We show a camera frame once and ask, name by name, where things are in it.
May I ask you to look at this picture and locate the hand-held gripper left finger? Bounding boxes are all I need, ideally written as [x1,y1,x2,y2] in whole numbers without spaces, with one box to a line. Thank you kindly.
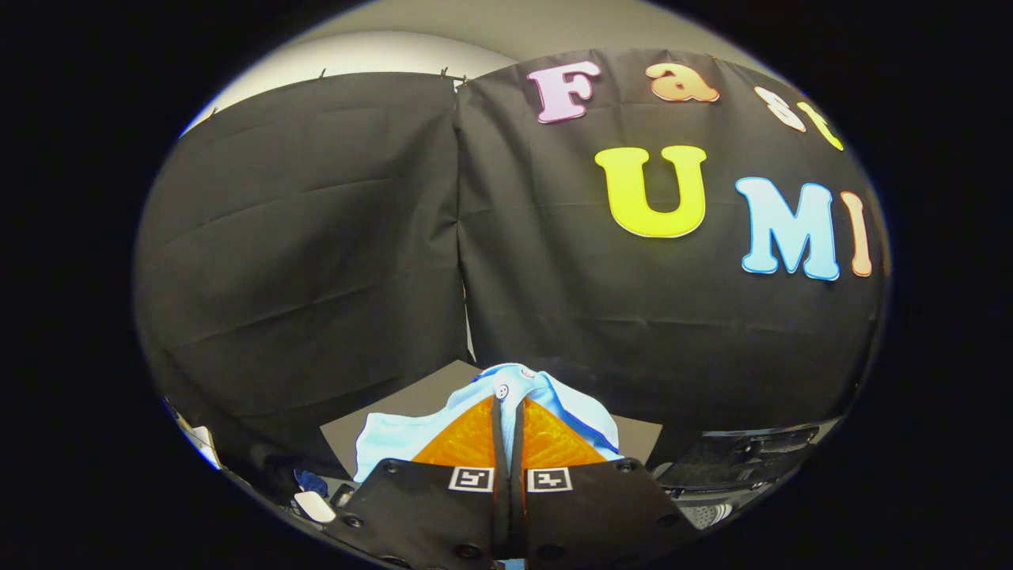
[324,396,512,570]

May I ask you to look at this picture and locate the light blue polo shirt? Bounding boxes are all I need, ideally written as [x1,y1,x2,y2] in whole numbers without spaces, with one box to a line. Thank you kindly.
[353,363,623,484]

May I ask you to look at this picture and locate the grey cabinet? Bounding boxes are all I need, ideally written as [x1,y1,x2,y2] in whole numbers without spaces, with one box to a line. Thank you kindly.
[320,359,664,481]

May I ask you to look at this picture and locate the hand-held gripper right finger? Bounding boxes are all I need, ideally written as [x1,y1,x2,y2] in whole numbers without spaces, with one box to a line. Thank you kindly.
[511,397,699,570]

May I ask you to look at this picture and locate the black backdrop cloth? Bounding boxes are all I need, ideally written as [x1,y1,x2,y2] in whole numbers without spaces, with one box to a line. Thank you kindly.
[133,47,891,484]

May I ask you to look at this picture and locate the small white object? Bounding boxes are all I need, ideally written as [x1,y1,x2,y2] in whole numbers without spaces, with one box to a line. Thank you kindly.
[294,491,338,524]

